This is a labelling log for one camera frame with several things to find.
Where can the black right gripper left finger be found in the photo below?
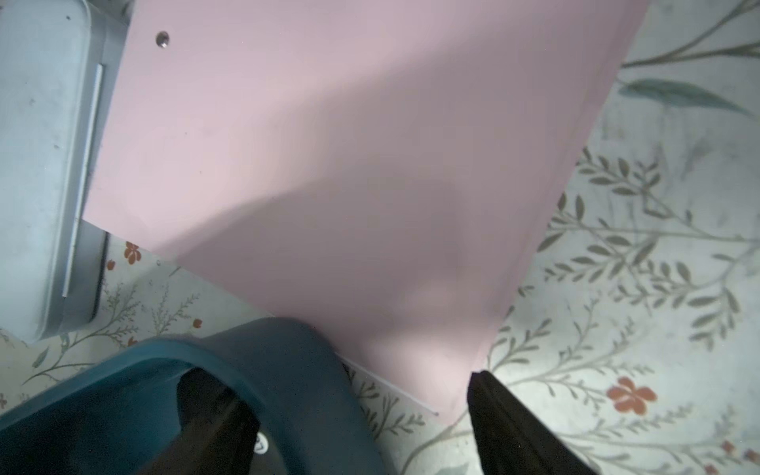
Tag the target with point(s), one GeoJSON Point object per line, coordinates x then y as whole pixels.
{"type": "Point", "coordinates": [217, 430]}

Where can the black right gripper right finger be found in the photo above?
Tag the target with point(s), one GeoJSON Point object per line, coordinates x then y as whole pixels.
{"type": "Point", "coordinates": [510, 439]}

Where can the teal plastic storage box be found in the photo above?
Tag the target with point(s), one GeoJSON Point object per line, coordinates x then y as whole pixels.
{"type": "Point", "coordinates": [116, 416]}

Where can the black Lecoo mouse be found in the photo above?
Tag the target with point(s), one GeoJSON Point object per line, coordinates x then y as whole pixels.
{"type": "Point", "coordinates": [261, 444]}

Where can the floral table mat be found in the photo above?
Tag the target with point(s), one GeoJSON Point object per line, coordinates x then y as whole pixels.
{"type": "Point", "coordinates": [635, 334]}

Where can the pink folder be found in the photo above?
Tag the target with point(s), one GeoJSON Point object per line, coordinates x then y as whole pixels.
{"type": "Point", "coordinates": [382, 170]}

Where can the light blue pencil case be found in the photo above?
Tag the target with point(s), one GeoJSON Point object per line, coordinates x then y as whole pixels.
{"type": "Point", "coordinates": [59, 61]}

